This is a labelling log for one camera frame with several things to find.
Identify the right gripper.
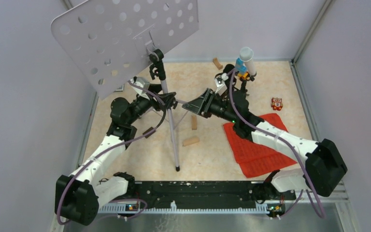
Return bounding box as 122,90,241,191
183,88,238,124

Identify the white music stand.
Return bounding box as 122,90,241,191
50,0,200,172

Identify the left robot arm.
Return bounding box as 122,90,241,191
55,92,176,225

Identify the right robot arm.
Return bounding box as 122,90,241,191
182,88,348,199

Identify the light wooden block middle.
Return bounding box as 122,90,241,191
191,115,198,131

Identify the light wooden block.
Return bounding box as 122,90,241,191
182,136,200,147
191,115,198,131

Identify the dark brown block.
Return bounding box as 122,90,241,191
143,127,156,137

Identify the light wooden block front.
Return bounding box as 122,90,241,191
182,136,200,147

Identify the playing card box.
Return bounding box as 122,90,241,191
114,85,125,92

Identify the black mic tripod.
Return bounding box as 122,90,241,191
233,77,255,97

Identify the black microphone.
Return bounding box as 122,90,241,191
215,64,235,96

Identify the wooden block at back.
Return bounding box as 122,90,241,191
212,58,223,70

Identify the blue yellow toy block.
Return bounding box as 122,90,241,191
235,58,250,81

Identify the white tube on tripod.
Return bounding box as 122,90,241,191
239,46,257,77

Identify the red owl toy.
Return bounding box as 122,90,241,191
271,97,284,111

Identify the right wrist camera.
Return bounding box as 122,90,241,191
214,73,228,96

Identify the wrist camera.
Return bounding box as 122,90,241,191
130,77,150,100
214,73,228,96

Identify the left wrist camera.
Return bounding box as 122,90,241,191
130,77,150,100

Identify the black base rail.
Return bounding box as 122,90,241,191
116,181,296,210

